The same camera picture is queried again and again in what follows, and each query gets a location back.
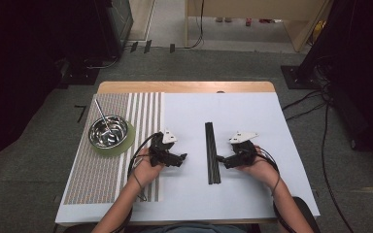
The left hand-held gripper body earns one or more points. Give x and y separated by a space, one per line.
158 150

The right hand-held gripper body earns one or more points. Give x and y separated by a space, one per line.
244 150

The stainless steel bowl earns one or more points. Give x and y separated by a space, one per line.
116 136

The person's left hand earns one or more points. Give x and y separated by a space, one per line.
144 171

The person's right hand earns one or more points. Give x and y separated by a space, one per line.
262 170

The round green coaster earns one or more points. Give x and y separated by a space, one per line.
128 145

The white table sheet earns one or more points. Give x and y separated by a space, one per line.
191 110

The striped woven placemat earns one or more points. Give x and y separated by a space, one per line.
103 178

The wooden table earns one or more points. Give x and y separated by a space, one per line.
175 86

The person's blue-grey clothing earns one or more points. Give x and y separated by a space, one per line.
194 229

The silver metal chopstick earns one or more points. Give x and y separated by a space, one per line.
99 108

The black corner tape mark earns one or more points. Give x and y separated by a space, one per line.
81 113

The black floor tape strip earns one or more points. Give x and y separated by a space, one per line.
172 48
134 46
147 46

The black stand base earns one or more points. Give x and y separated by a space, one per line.
77 76

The small red object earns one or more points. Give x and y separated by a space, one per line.
248 22

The flat red object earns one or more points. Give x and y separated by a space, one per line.
267 21

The black cabinet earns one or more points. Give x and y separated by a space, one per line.
119 22

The black curtain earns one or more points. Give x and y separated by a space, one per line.
366 81
19 64

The yellow object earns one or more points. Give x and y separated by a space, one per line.
319 29

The light wooden desk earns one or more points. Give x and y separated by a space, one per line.
255 8

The black stand base plate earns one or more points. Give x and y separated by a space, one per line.
296 77

